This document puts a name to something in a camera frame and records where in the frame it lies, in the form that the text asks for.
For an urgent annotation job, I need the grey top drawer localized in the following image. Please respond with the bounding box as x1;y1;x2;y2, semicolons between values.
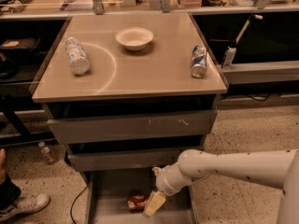
48;110;217;144

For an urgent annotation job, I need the clear plastic water bottle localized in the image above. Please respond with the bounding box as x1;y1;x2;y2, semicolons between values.
64;37;90;76

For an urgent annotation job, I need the black floor cable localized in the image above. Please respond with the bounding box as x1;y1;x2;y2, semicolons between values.
69;185;90;224

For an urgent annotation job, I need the white paper bowl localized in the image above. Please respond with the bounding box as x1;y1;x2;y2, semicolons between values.
116;27;153;51

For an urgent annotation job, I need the white sneaker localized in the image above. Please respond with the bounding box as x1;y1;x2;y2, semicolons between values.
0;193;50;222

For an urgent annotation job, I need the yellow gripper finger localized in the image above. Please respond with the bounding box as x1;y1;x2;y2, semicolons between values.
143;190;166;217

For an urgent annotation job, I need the blue pepsi can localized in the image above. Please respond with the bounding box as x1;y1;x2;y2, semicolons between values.
191;46;206;78

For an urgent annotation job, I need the grey drawer cabinet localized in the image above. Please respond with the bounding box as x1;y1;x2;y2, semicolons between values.
28;12;229;224

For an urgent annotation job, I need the red coke can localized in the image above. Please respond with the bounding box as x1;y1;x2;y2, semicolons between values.
127;195;150;211

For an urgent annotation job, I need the dark trouser leg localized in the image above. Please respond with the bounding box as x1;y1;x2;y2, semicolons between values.
0;175;21;210

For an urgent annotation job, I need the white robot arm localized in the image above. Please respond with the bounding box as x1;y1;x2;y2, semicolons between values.
144;149;299;224

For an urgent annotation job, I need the small bottle on floor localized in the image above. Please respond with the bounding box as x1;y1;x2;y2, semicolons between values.
38;142;56;164

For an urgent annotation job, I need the grey open bottom drawer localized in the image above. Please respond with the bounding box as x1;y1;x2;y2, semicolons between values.
85;168;199;224

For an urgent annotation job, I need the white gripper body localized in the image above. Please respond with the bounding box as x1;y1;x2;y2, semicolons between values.
152;164;191;196

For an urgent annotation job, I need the grey middle drawer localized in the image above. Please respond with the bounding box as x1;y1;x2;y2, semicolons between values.
67;145;205;173

